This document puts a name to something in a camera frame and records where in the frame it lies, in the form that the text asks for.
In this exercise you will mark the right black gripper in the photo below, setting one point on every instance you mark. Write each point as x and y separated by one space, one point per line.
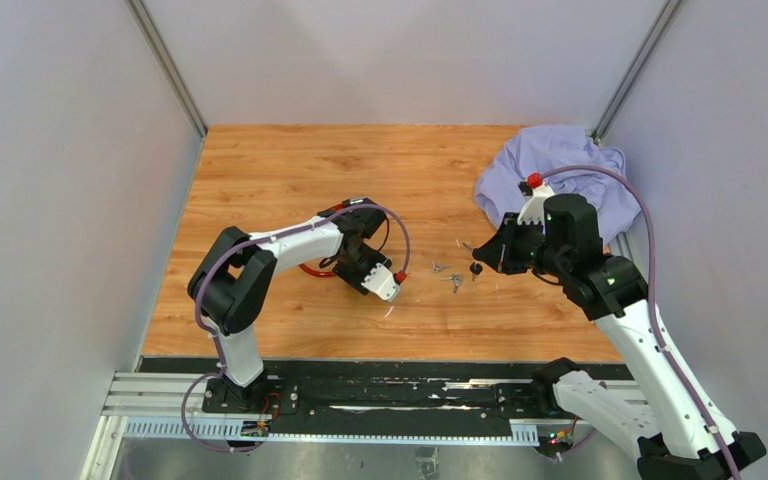
496 255

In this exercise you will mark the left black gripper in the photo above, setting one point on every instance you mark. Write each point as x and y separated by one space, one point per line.
356 280

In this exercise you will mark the black head key bunch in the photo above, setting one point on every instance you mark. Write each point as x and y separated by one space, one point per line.
475 268

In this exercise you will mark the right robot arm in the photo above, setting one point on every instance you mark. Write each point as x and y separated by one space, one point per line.
636 331

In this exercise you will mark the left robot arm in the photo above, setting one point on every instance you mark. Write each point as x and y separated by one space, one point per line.
230 286

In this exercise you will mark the silver key pair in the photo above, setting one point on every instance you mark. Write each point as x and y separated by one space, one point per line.
456 280

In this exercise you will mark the lavender crumpled cloth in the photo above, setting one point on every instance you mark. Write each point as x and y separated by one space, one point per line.
545 148

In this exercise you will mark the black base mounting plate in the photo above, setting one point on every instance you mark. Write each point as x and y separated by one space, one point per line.
391 398

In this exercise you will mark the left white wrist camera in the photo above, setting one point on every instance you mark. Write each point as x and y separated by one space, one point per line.
381 282

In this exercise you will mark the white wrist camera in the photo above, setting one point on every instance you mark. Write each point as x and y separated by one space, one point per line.
381 282
532 213

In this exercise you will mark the red cable lock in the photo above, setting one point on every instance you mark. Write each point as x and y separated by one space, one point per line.
321 270

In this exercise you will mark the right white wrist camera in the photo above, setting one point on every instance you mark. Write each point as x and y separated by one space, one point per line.
532 213

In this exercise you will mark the aluminium frame rail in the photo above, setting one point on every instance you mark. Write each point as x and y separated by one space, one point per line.
168 404

